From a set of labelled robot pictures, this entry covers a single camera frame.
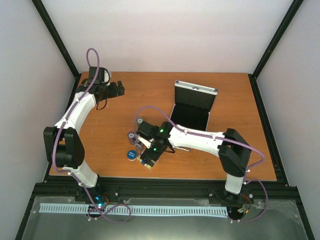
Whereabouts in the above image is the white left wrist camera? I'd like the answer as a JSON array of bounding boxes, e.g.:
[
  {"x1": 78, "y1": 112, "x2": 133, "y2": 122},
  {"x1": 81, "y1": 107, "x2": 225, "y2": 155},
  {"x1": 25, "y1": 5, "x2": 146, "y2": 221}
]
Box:
[{"x1": 103, "y1": 68, "x2": 112, "y2": 85}]

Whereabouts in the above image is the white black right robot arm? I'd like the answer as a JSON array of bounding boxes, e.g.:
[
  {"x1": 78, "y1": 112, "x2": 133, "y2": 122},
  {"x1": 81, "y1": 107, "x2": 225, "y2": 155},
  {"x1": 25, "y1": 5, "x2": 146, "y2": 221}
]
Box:
[{"x1": 136, "y1": 121, "x2": 252, "y2": 203}]

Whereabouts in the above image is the grey poker chip stack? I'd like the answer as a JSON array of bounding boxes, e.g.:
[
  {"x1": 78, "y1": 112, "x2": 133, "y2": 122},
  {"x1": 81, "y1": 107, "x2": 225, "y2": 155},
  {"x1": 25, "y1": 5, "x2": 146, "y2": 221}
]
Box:
[{"x1": 134, "y1": 139, "x2": 144, "y2": 152}]

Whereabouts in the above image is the blue dealer button stack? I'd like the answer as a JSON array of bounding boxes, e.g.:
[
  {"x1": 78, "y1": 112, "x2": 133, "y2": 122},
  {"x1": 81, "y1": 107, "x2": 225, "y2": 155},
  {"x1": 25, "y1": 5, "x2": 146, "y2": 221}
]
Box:
[{"x1": 126, "y1": 149, "x2": 138, "y2": 162}]

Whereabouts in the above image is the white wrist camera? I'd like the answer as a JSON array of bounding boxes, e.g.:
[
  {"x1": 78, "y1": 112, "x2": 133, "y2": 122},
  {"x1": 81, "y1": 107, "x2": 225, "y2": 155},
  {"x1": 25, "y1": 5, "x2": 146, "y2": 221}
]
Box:
[
  {"x1": 137, "y1": 135, "x2": 152, "y2": 149},
  {"x1": 103, "y1": 68, "x2": 112, "y2": 85}
]

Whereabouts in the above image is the aluminium poker case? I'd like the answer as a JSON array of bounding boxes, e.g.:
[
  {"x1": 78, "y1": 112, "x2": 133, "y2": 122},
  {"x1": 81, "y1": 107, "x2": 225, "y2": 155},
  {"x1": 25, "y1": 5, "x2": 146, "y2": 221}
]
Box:
[{"x1": 169, "y1": 79, "x2": 220, "y2": 152}]

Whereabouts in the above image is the green poker chip stack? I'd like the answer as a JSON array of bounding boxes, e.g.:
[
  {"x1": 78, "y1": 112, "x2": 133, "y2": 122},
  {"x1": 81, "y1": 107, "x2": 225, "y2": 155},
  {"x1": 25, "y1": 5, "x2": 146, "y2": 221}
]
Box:
[{"x1": 136, "y1": 117, "x2": 144, "y2": 128}]

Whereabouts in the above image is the light blue cable duct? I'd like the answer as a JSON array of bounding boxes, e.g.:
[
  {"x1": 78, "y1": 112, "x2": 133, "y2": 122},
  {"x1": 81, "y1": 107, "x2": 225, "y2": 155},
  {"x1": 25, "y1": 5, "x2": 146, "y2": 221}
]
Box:
[{"x1": 38, "y1": 203, "x2": 228, "y2": 218}]

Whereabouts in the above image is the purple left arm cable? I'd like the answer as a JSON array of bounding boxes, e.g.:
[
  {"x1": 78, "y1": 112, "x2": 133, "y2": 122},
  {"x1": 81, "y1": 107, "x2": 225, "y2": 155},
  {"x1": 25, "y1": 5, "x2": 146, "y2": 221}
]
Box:
[{"x1": 49, "y1": 47, "x2": 133, "y2": 224}]

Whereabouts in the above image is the blue playing card deck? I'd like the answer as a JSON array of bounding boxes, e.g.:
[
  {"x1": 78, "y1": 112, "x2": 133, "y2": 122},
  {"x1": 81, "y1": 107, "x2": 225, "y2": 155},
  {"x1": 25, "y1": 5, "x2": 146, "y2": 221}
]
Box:
[{"x1": 136, "y1": 154, "x2": 159, "y2": 170}]

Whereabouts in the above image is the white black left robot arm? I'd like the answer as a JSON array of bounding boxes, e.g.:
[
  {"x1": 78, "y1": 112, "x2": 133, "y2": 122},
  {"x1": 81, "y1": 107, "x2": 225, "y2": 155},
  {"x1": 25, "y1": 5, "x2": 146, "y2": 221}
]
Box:
[{"x1": 43, "y1": 66, "x2": 125, "y2": 202}]

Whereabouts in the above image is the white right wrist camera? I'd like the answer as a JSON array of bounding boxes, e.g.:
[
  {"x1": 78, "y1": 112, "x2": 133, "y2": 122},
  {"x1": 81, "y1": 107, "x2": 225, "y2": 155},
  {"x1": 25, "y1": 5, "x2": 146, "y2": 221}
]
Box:
[{"x1": 137, "y1": 135, "x2": 152, "y2": 149}]

